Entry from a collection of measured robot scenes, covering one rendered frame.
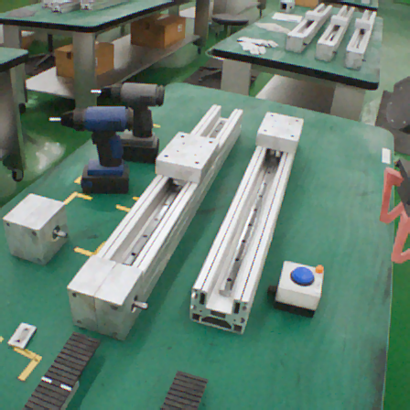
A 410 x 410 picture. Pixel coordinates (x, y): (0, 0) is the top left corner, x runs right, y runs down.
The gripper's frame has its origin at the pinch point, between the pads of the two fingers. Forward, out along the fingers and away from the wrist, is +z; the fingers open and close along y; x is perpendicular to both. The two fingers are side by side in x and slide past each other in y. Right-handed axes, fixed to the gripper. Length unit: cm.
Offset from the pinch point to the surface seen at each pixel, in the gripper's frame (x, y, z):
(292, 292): -4.2, -11.0, 23.8
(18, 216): -59, -13, 33
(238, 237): -15.5, -25.8, 26.8
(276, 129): -13, -65, 16
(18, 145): -128, -147, 105
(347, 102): 30, -185, 28
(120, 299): -32.2, 2.1, 27.5
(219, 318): -15.4, -4.5, 29.9
